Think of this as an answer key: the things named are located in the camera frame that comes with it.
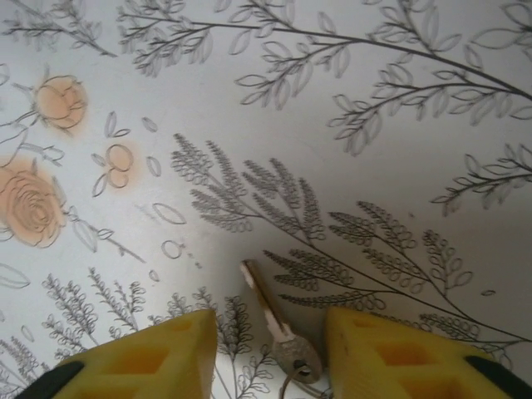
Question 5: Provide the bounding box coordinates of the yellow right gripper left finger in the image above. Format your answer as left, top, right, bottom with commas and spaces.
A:
16, 309, 218, 399

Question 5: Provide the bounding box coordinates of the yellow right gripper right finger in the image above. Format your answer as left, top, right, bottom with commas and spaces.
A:
325, 307, 532, 399

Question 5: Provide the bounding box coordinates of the silver padlock key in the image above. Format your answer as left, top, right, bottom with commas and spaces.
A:
239, 259, 323, 384

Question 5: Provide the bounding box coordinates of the thin metal key ring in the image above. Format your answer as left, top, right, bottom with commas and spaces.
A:
278, 364, 334, 399

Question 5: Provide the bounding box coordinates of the floral table cover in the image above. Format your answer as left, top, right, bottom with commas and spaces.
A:
0, 0, 532, 399

